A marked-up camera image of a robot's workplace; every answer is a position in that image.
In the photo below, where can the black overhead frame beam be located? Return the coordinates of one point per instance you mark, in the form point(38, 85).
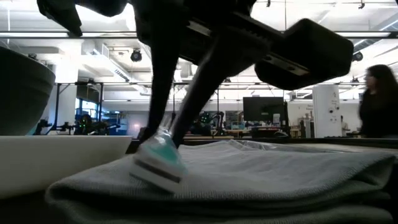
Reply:
point(363, 34)

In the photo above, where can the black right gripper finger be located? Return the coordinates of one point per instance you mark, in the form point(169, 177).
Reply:
point(211, 84)
point(161, 77)

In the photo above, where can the black background robot arm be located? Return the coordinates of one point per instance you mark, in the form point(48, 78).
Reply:
point(53, 127)

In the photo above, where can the white square pillar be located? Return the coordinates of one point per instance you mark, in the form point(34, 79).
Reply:
point(326, 112)

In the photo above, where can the black ceiling spotlight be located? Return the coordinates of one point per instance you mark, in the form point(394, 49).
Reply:
point(357, 56)
point(136, 55)

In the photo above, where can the dark grey bowl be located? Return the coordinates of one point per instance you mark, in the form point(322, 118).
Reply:
point(21, 93)

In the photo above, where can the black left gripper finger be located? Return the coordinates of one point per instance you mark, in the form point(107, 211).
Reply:
point(60, 14)

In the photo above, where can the grey cloth napkin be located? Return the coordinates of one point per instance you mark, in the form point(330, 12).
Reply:
point(248, 183)

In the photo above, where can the white round plate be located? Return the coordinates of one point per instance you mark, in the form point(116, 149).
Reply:
point(56, 161)

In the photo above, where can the black metal workstation frame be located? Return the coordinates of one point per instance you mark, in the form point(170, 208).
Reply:
point(90, 93)

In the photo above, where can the person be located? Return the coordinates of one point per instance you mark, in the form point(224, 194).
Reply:
point(379, 102)

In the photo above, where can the black computer monitor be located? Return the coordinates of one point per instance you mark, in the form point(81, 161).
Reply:
point(264, 109)

